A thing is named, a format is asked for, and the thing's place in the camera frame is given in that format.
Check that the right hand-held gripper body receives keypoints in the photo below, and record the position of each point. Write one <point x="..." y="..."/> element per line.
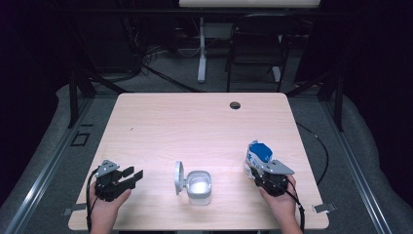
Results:
<point x="274" y="183"/>

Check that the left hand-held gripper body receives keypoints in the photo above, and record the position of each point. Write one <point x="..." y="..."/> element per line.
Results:
<point x="108" y="188"/>

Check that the clear container with white lid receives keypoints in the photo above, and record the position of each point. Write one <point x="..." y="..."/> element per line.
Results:
<point x="198" y="188"/>

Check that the person's left hand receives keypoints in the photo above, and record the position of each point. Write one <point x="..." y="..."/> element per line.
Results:
<point x="104" y="217"/>

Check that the person's right hand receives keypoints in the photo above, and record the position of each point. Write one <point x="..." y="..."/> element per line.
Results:
<point x="285" y="211"/>

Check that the grey tape strip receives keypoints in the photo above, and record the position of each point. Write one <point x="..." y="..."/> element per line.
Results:
<point x="326" y="207"/>
<point x="76" y="208"/>

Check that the black round table grommet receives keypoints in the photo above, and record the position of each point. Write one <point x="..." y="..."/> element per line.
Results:
<point x="235" y="105"/>

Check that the black metal stand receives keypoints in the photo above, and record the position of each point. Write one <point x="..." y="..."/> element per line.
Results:
<point x="339" y="104"/>
<point x="73" y="104"/>

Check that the black folding chair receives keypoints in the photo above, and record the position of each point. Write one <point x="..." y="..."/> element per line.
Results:
<point x="259" y="35"/>

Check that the white background desk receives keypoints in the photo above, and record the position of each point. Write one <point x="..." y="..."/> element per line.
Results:
<point x="246" y="3"/>

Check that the aluminium floor rail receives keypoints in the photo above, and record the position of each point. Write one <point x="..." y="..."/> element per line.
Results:
<point x="360" y="182"/>
<point x="42" y="182"/>

